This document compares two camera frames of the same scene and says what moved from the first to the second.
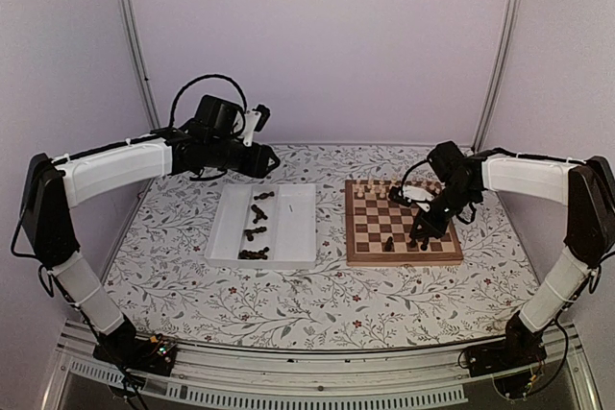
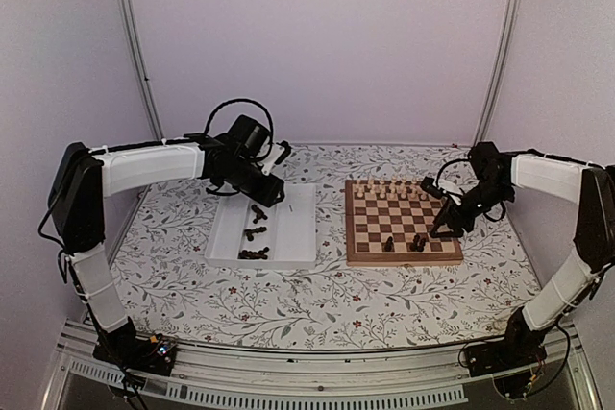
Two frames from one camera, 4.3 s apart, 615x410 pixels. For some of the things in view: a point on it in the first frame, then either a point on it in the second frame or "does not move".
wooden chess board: (379, 229) does not move
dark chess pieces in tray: (257, 254) does not move
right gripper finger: (418, 229) -> (442, 219)
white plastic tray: (291, 229) does not move
